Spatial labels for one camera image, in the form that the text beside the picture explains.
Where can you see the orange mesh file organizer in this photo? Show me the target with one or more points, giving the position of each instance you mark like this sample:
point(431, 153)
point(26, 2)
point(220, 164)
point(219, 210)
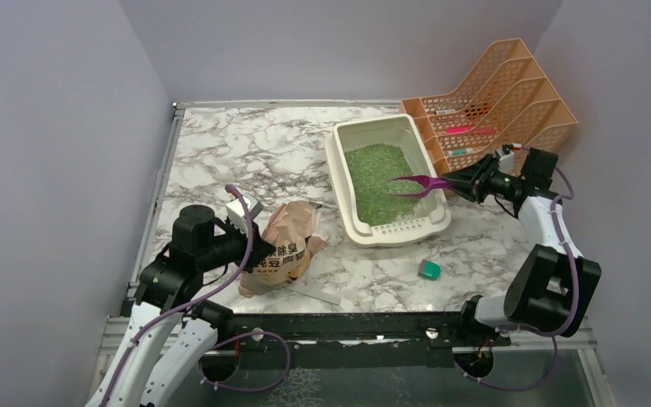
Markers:
point(506, 89)

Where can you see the pink marker pen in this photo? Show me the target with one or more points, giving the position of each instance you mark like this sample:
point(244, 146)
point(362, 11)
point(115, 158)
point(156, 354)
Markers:
point(463, 129)

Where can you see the small green box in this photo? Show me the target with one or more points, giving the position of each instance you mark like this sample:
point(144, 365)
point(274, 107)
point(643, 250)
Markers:
point(429, 270)

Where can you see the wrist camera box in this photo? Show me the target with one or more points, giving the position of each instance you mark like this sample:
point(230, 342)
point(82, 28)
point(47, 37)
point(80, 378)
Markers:
point(236, 214)
point(506, 156)

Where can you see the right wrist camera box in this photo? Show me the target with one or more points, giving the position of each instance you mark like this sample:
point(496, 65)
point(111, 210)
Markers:
point(506, 156)

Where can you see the green cat litter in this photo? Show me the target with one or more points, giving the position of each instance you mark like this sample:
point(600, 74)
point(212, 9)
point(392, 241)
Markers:
point(376, 171)

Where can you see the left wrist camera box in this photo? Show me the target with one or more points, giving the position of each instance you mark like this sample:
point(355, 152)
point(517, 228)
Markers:
point(236, 214)

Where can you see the magenta plastic litter scoop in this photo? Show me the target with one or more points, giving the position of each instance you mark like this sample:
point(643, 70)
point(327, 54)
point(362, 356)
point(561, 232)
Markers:
point(421, 185)

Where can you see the orange cat litter bag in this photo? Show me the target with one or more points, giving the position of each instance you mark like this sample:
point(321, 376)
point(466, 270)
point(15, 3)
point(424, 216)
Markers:
point(291, 230)

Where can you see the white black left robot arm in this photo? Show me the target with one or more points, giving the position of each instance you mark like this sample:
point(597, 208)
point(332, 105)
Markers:
point(168, 332)

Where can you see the white plastic litter box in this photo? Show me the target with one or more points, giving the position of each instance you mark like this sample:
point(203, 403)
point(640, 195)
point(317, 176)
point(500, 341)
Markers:
point(398, 130)

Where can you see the black metal base rail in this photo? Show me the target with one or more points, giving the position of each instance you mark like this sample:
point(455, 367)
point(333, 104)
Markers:
point(351, 340)

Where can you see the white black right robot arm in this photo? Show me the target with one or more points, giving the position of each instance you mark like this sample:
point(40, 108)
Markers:
point(554, 286)

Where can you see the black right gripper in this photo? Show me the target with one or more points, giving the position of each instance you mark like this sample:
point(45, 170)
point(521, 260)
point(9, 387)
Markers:
point(470, 182)

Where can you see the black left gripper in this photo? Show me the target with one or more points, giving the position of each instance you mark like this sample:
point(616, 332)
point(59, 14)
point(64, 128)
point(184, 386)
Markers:
point(259, 249)

